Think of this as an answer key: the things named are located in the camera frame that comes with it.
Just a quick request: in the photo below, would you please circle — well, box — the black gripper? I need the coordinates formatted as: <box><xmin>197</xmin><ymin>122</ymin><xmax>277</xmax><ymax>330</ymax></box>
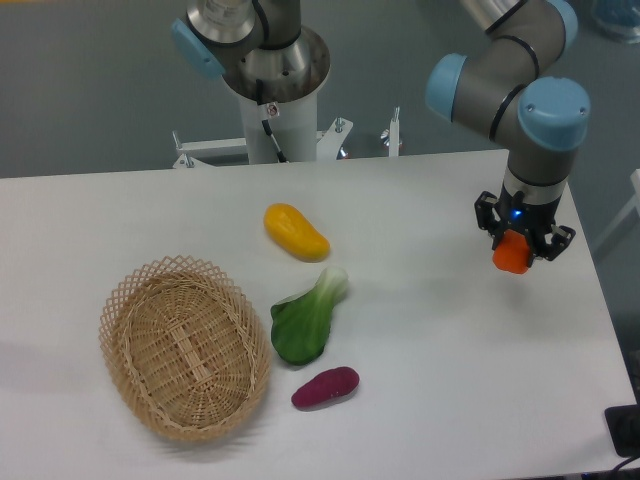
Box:
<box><xmin>474</xmin><ymin>182</ymin><xmax>576</xmax><ymax>265</ymax></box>

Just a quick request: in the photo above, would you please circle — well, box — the orange toy fruit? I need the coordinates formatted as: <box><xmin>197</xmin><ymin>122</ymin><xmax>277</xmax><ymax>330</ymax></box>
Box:
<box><xmin>492</xmin><ymin>230</ymin><xmax>530</xmax><ymax>275</ymax></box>

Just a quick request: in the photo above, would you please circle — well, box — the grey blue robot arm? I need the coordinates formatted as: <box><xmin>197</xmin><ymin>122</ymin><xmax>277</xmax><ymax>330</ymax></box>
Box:
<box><xmin>171</xmin><ymin>1</ymin><xmax>590</xmax><ymax>274</ymax></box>

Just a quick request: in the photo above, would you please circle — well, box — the black device at table edge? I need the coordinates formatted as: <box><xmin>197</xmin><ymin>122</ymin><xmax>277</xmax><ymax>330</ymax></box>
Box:
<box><xmin>604</xmin><ymin>404</ymin><xmax>639</xmax><ymax>458</ymax></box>

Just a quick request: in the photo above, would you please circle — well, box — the blue object top right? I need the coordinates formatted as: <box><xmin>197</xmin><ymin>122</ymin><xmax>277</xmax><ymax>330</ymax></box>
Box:
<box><xmin>591</xmin><ymin>0</ymin><xmax>639</xmax><ymax>44</ymax></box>

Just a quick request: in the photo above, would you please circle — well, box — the yellow toy mango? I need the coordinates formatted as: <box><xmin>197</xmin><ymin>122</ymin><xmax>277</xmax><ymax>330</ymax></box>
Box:
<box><xmin>263</xmin><ymin>203</ymin><xmax>331</xmax><ymax>262</ymax></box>

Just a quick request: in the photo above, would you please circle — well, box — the purple toy sweet potato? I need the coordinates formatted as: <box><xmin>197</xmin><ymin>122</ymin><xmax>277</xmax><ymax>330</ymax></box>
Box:
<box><xmin>291</xmin><ymin>366</ymin><xmax>360</xmax><ymax>410</ymax></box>

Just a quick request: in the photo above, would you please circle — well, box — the green toy bok choy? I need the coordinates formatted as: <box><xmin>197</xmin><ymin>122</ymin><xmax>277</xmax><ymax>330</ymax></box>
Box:
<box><xmin>270</xmin><ymin>266</ymin><xmax>349</xmax><ymax>366</ymax></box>

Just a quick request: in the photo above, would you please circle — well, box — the woven wicker basket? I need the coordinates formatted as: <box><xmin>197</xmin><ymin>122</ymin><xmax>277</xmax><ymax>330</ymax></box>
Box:
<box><xmin>99</xmin><ymin>256</ymin><xmax>271</xmax><ymax>442</ymax></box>

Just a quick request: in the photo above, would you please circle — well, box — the white frame at right edge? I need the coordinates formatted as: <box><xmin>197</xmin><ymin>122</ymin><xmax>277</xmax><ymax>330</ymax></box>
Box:
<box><xmin>592</xmin><ymin>169</ymin><xmax>639</xmax><ymax>258</ymax></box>

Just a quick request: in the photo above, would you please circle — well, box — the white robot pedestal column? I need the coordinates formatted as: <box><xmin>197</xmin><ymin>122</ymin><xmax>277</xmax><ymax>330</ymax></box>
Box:
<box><xmin>237</xmin><ymin>92</ymin><xmax>317</xmax><ymax>165</ymax></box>

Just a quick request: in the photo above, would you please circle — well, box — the black cable on pedestal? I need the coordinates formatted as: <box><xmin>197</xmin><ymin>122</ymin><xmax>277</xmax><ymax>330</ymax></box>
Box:
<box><xmin>255</xmin><ymin>78</ymin><xmax>290</xmax><ymax>164</ymax></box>

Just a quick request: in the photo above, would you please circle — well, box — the white metal base frame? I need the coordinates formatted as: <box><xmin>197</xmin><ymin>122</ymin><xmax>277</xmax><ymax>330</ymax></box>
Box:
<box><xmin>171</xmin><ymin>106</ymin><xmax>404</xmax><ymax>170</ymax></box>

